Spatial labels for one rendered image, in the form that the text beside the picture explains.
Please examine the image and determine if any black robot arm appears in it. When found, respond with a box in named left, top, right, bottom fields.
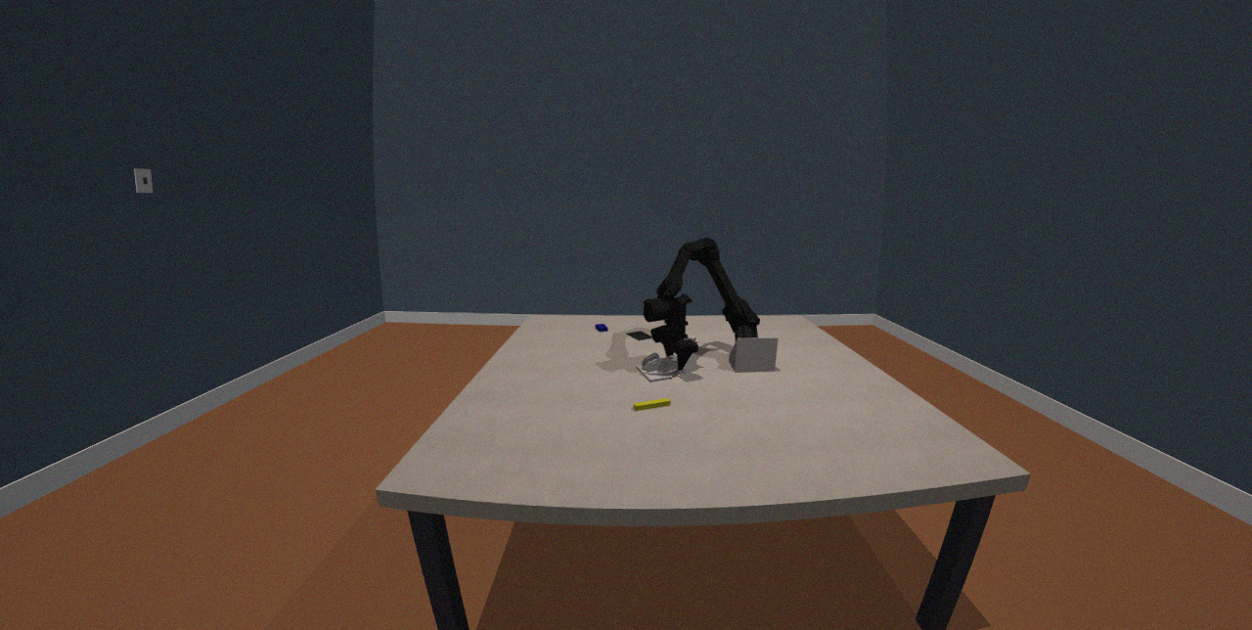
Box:
left=644, top=238, right=760, bottom=342

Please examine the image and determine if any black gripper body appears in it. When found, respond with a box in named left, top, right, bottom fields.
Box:
left=664, top=318, right=699, bottom=354

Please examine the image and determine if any yellow rectangular bar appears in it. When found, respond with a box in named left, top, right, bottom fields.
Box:
left=634, top=398, right=671, bottom=411

